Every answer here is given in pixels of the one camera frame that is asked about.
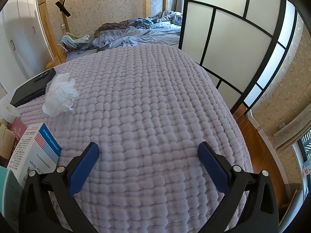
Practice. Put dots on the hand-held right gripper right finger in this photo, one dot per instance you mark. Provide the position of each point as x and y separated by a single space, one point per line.
213 167

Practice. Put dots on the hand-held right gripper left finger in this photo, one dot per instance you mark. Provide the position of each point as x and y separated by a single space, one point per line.
82 167

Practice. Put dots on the white blue striped medicine box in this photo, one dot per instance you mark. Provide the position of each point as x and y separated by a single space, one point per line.
29 150

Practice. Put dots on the red box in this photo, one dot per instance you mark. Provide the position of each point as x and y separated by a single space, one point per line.
18 133

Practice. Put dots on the crumpled white tissue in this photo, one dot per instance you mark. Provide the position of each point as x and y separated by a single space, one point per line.
59 97

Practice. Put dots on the teal grey item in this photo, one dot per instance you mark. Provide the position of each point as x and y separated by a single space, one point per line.
9 194

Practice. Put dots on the white tape roll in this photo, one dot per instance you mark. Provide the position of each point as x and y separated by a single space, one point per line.
11 112

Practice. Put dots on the lavender waffle blanket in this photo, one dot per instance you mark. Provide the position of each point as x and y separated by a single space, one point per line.
145 102

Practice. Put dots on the black phone case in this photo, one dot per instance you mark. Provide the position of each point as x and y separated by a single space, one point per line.
31 89

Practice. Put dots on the window with grille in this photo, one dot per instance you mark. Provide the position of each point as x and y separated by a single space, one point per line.
306 145

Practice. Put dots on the pale crumpled clothes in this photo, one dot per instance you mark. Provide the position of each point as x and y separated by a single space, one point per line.
75 40

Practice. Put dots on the black framed frosted sliding door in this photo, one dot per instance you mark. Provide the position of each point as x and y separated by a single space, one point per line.
230 36

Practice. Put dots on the brown cloth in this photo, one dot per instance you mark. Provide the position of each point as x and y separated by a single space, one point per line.
109 26

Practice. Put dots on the blue duvet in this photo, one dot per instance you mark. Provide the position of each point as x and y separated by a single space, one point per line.
145 31

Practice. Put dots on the white wardrobe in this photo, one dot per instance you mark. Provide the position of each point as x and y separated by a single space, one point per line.
21 29

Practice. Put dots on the wooden bunk bed frame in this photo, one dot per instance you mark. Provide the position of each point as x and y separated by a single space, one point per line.
42 17

